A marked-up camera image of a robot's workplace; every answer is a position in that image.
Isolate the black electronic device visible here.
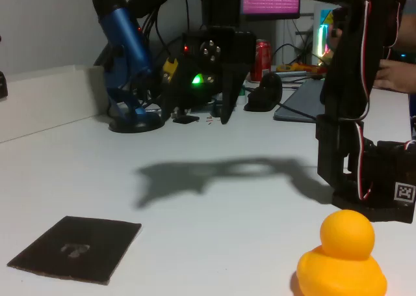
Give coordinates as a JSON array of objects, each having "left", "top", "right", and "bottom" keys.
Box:
[{"left": 148, "top": 64, "right": 183, "bottom": 110}]

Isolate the black hanging cable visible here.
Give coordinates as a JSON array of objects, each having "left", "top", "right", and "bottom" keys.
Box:
[{"left": 180, "top": 0, "right": 192, "bottom": 35}]

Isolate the red soda can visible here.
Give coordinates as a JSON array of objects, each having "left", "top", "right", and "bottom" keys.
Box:
[{"left": 255, "top": 38, "right": 272, "bottom": 82}]

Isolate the white raised desk shelf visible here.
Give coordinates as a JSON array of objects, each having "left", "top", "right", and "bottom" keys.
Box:
[{"left": 0, "top": 64, "right": 111, "bottom": 144}]

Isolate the computer monitor pink text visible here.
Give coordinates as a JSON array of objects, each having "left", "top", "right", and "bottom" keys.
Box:
[{"left": 239, "top": 0, "right": 302, "bottom": 21}]

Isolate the red white servo cable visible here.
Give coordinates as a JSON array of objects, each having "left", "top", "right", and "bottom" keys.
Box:
[{"left": 337, "top": 0, "right": 374, "bottom": 201}]

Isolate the black vertical computer mouse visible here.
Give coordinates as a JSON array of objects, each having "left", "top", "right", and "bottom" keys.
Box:
[{"left": 244, "top": 72, "right": 283, "bottom": 112}]

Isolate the black object at frame edge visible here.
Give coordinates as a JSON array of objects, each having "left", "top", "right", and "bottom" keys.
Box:
[{"left": 0, "top": 70, "right": 9, "bottom": 98}]

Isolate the white machine yellow warning sign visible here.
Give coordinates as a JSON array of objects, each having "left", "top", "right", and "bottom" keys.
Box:
[{"left": 313, "top": 3, "right": 339, "bottom": 66}]

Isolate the person's hand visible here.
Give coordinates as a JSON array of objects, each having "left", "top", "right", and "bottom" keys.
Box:
[{"left": 373, "top": 59, "right": 416, "bottom": 94}]

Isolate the black square card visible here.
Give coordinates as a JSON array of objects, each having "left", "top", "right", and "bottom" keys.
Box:
[{"left": 6, "top": 215, "right": 143, "bottom": 286}]

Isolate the black camera usb cable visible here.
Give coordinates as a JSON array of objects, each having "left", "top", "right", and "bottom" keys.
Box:
[{"left": 276, "top": 102, "right": 319, "bottom": 120}]

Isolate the grey flat laptop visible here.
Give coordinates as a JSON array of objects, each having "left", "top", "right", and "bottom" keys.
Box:
[{"left": 273, "top": 78, "right": 326, "bottom": 124}]

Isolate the blue desktop microphone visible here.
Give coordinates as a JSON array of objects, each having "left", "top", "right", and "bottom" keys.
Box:
[{"left": 92, "top": 0, "right": 166, "bottom": 134}]

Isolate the small black cube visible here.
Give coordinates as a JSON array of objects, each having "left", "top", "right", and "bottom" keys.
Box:
[{"left": 209, "top": 99, "right": 225, "bottom": 118}]

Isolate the black white fiducial marker tag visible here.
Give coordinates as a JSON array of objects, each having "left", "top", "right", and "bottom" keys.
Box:
[{"left": 395, "top": 182, "right": 416, "bottom": 203}]

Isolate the yellow rubber duck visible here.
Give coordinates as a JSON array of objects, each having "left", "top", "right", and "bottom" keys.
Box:
[{"left": 290, "top": 209, "right": 389, "bottom": 296}]

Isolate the person's bare forearm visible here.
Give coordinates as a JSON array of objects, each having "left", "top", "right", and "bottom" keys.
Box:
[{"left": 398, "top": 8, "right": 416, "bottom": 48}]

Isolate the small black flat stand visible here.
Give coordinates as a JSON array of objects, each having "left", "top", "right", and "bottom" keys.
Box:
[{"left": 171, "top": 105, "right": 201, "bottom": 124}]

